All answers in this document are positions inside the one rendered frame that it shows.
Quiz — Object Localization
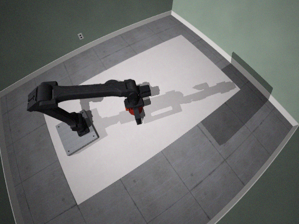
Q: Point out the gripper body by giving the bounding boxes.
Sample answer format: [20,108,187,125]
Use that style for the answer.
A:
[124,97,145,109]

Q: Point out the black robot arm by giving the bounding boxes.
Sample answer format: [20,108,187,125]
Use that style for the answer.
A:
[27,79,151,137]

